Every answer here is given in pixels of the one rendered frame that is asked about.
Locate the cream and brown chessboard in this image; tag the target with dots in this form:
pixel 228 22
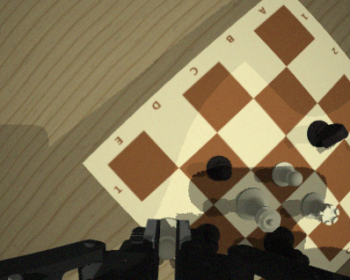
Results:
pixel 250 96

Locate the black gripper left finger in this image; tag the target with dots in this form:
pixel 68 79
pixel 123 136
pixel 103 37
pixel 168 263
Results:
pixel 128 263

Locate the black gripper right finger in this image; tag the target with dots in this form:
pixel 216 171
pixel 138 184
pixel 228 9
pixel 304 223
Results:
pixel 196 260

